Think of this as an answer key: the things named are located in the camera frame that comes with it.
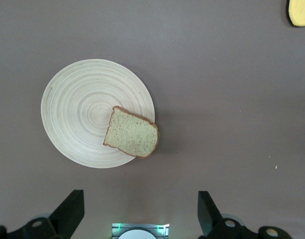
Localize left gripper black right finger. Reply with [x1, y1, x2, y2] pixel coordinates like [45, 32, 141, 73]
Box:
[197, 191, 292, 239]

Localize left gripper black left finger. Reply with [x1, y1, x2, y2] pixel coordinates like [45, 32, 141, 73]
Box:
[0, 189, 85, 239]

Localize round wooden plate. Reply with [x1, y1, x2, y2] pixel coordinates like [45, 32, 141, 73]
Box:
[40, 59, 155, 169]

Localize brown-crusted bread slice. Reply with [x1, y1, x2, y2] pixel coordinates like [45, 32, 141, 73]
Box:
[103, 106, 160, 159]

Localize brown table cover sheet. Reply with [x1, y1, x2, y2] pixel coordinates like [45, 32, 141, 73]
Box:
[0, 0, 305, 239]

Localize yellow quilted oven mitt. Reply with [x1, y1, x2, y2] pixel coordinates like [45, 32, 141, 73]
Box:
[286, 0, 305, 27]

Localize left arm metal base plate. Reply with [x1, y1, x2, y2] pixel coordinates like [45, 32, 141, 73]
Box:
[112, 223, 170, 239]

